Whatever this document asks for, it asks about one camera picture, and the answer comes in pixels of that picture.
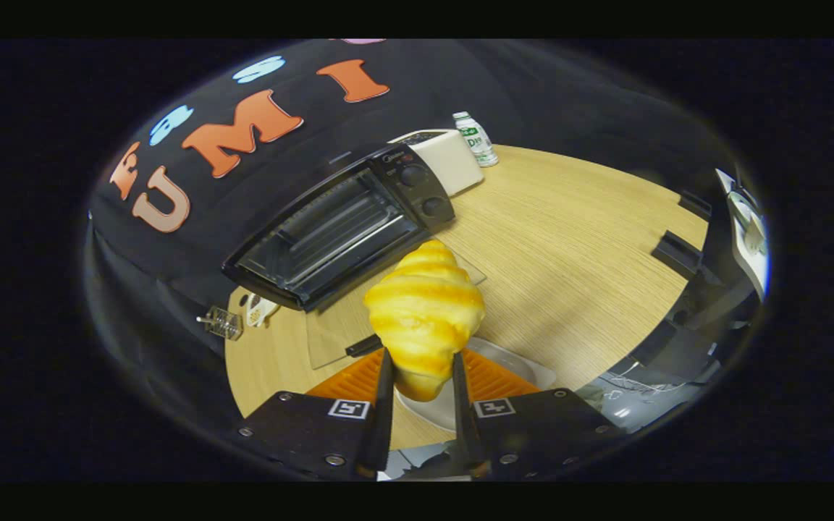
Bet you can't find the white drink bottle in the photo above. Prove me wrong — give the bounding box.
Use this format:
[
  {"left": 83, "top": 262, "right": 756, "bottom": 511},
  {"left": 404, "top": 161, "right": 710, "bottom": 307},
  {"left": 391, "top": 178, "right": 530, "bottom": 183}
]
[{"left": 452, "top": 111, "right": 500, "bottom": 168}]

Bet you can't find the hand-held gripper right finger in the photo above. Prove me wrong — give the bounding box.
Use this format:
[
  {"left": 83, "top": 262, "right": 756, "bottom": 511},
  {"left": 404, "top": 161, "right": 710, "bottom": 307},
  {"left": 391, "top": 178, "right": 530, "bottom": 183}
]
[{"left": 452, "top": 349, "right": 624, "bottom": 480}]

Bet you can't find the clear glass plate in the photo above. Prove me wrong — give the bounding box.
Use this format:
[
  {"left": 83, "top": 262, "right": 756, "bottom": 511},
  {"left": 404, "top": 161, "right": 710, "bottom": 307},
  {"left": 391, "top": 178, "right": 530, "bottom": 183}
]
[{"left": 395, "top": 336, "right": 557, "bottom": 433}]

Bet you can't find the black table clamp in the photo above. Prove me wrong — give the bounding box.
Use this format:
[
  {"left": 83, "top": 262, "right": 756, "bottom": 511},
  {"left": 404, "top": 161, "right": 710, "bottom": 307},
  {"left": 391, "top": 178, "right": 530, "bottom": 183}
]
[
  {"left": 678, "top": 190, "right": 712, "bottom": 220},
  {"left": 652, "top": 230, "right": 704, "bottom": 279}
]

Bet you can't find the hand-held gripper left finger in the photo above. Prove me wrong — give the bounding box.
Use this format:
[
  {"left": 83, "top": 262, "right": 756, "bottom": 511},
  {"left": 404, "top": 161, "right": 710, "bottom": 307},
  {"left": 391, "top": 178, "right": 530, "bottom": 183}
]
[{"left": 232, "top": 346, "right": 396, "bottom": 482}]

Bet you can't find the small wire basket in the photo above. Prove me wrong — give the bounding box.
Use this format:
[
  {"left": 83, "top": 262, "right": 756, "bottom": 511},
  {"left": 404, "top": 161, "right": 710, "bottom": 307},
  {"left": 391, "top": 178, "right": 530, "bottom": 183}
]
[{"left": 196, "top": 306, "right": 245, "bottom": 341}]

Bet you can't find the white pop-up toaster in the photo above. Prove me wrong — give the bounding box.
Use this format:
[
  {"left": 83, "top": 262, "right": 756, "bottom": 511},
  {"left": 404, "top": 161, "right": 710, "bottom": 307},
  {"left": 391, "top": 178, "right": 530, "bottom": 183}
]
[{"left": 388, "top": 129, "right": 485, "bottom": 198}]

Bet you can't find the white device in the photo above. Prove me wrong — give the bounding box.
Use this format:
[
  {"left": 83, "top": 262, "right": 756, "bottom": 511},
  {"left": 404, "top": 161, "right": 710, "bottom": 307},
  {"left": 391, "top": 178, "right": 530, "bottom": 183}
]
[{"left": 715, "top": 169, "right": 769, "bottom": 297}]

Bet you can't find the small white patterned dish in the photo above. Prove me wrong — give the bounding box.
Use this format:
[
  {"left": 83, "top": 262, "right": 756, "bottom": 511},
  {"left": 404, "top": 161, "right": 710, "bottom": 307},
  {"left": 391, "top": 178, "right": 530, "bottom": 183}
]
[{"left": 245, "top": 293, "right": 280, "bottom": 328}]

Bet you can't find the black toaster oven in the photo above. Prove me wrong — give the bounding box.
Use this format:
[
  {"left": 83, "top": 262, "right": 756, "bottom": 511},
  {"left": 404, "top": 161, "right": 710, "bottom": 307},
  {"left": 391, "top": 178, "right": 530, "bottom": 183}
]
[{"left": 222, "top": 143, "right": 487, "bottom": 371}]

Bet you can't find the yellow croissant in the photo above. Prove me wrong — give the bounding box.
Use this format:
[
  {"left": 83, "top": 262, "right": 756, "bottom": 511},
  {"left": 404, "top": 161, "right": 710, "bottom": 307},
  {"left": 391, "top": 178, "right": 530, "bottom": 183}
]
[{"left": 363, "top": 239, "right": 487, "bottom": 403}]

